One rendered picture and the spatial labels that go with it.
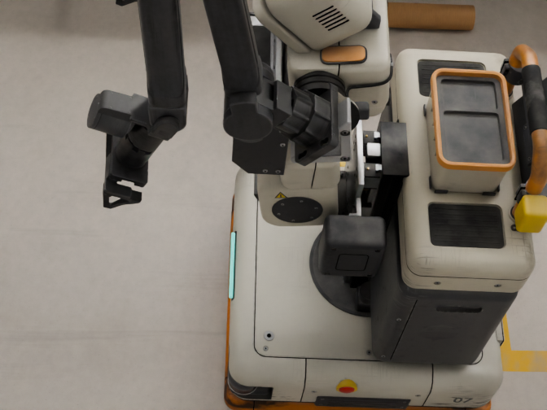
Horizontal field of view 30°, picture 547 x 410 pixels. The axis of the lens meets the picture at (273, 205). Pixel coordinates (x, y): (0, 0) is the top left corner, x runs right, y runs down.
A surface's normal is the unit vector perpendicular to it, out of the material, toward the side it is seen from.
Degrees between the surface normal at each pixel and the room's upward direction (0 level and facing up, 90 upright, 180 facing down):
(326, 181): 90
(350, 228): 0
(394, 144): 0
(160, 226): 0
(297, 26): 90
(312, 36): 90
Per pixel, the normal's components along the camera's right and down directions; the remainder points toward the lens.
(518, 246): 0.07, -0.51
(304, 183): -0.01, 0.86
